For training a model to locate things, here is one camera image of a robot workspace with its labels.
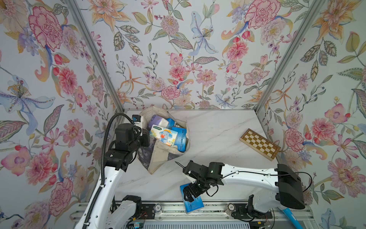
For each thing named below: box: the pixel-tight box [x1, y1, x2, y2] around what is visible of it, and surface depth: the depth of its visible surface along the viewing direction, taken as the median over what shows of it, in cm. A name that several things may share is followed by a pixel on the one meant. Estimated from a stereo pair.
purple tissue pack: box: [147, 114, 170, 130], surface depth 84 cm
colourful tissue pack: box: [149, 124, 178, 147], surface depth 75 cm
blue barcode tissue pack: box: [172, 126, 187, 153], surface depth 80 cm
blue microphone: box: [282, 207, 304, 229], surface depth 72 cm
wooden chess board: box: [239, 127, 281, 162], surface depth 100 cm
